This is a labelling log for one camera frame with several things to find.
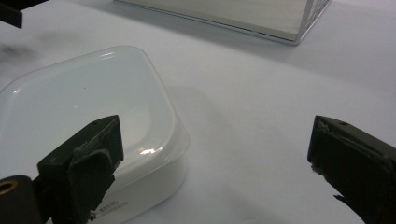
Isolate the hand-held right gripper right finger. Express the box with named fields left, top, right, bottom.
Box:
left=306, top=115, right=396, bottom=224

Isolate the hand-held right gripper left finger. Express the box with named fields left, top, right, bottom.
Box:
left=36, top=114, right=125, bottom=224

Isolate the white square plastic dish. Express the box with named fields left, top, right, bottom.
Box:
left=0, top=45, right=191, bottom=224

